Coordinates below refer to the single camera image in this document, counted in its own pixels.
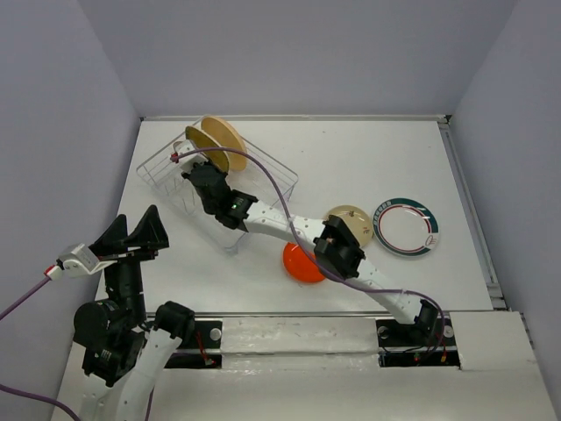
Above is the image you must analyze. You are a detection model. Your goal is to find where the tan round plate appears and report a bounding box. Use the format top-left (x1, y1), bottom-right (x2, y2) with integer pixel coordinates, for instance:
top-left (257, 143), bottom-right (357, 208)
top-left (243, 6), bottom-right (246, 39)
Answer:
top-left (201, 116), bottom-right (247, 171)

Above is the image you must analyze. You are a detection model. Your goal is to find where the white wire dish rack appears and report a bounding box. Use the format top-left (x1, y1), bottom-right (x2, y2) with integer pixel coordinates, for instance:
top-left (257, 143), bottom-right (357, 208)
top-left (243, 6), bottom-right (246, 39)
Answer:
top-left (136, 116), bottom-right (298, 255)

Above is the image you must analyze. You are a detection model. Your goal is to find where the beige floral plate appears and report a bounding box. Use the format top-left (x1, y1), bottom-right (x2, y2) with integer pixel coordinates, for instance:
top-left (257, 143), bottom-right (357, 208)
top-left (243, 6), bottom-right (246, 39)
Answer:
top-left (171, 139), bottom-right (196, 163)

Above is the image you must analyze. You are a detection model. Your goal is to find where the orange plate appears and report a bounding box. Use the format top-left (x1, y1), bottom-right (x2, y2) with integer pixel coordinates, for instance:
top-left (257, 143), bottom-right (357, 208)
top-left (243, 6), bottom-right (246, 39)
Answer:
top-left (282, 242), bottom-right (325, 284)

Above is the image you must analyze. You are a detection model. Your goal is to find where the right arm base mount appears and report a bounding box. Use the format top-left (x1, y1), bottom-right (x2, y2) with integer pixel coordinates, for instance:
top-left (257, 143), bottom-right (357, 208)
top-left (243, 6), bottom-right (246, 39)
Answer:
top-left (376, 318), bottom-right (460, 368)

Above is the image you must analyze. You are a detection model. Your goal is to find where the woven bamboo tray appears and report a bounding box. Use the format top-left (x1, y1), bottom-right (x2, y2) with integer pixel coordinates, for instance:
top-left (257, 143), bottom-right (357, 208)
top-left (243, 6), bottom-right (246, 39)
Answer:
top-left (185, 125), bottom-right (230, 173)

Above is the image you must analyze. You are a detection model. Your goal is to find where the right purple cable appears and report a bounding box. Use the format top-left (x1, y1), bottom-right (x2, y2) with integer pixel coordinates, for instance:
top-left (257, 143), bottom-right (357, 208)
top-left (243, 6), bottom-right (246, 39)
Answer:
top-left (168, 146), bottom-right (446, 356)

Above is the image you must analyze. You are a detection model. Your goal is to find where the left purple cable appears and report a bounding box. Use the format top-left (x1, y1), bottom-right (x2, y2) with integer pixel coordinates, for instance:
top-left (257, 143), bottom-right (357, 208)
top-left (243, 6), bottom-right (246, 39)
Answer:
top-left (0, 262), bottom-right (154, 421)

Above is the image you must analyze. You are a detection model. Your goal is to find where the purple cable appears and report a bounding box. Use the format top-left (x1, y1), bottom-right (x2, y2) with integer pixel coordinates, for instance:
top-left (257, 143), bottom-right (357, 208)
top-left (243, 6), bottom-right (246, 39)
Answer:
top-left (168, 146), bottom-right (446, 356)
top-left (0, 262), bottom-right (154, 421)

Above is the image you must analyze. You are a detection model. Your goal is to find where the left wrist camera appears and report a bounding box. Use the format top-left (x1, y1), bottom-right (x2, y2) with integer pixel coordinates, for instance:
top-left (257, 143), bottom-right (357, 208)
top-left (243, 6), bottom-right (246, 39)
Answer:
top-left (56, 243), bottom-right (113, 278)

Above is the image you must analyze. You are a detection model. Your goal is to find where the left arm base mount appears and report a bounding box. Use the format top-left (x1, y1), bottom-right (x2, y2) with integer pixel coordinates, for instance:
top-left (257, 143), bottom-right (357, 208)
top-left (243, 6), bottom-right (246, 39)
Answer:
top-left (165, 318), bottom-right (223, 369)

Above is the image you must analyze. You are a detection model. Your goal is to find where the white green-rimmed plate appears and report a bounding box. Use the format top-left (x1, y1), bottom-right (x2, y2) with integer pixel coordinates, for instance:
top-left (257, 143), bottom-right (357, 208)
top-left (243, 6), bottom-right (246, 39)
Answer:
top-left (372, 197), bottom-right (440, 258)

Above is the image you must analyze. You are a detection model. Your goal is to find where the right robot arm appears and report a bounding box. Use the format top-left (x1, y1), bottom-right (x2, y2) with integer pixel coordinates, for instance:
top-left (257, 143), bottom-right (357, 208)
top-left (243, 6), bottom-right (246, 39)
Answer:
top-left (181, 162), bottom-right (439, 336)

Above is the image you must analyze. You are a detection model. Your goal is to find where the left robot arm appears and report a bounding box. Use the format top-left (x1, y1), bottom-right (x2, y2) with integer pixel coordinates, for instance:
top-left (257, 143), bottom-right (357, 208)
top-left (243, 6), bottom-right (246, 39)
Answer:
top-left (63, 205), bottom-right (195, 420)

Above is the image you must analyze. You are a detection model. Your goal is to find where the small cream plate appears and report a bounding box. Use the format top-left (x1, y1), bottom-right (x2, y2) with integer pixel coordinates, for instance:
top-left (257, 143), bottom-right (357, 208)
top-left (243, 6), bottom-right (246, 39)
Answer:
top-left (323, 204), bottom-right (373, 247)

